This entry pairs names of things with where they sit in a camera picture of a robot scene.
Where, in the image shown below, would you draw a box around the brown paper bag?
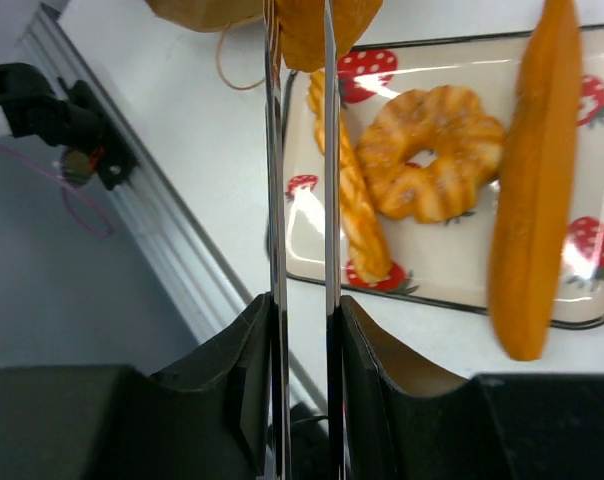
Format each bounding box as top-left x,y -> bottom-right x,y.
146,0 -> 265,91

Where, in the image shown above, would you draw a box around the strawberry pattern tray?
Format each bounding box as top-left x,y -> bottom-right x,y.
281,23 -> 604,331

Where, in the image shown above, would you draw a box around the round orange fake bread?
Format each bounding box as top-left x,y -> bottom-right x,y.
275,0 -> 383,72

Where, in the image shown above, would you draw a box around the long orange fake baguette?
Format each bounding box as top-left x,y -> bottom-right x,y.
487,1 -> 582,361

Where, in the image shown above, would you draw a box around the aluminium front frame rail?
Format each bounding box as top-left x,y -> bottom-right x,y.
20,1 -> 270,371

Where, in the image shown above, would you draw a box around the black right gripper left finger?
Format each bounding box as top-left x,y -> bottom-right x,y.
0,294 -> 271,479

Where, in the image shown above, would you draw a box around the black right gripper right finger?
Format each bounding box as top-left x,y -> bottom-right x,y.
341,296 -> 604,479

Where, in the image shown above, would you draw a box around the metal tongs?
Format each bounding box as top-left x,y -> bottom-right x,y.
264,1 -> 347,479

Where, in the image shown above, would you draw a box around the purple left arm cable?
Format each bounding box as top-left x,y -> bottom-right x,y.
0,137 -> 116,240

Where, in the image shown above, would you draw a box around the round yellow fake pastry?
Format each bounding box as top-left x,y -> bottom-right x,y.
356,85 -> 506,224

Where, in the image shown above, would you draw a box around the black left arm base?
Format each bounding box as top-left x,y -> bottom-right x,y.
0,62 -> 137,190

